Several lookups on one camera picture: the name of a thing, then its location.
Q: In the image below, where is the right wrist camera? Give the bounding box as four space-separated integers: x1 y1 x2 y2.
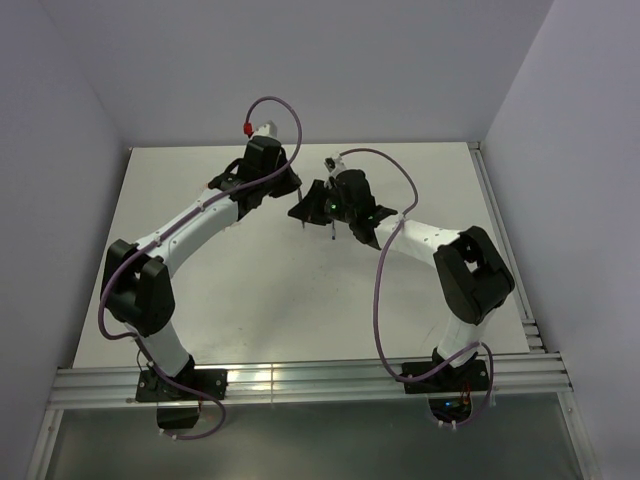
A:
324 154 346 177

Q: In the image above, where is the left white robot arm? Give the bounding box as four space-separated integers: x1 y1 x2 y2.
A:
98 134 301 399

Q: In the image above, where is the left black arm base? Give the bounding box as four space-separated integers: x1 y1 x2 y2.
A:
134 359 228 440

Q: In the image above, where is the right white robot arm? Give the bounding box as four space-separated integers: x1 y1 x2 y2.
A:
288 169 515 390

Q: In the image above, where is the aluminium mounting rail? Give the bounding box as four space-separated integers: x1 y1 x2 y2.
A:
46 353 573 410

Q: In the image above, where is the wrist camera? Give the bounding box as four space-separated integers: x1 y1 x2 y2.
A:
243 120 278 138
324 154 346 177

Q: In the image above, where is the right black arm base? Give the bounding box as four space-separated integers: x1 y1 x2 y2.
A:
401 353 495 431

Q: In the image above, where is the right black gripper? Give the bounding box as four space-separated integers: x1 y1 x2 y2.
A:
288 180 355 226

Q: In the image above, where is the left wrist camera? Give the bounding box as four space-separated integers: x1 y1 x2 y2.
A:
243 120 278 138

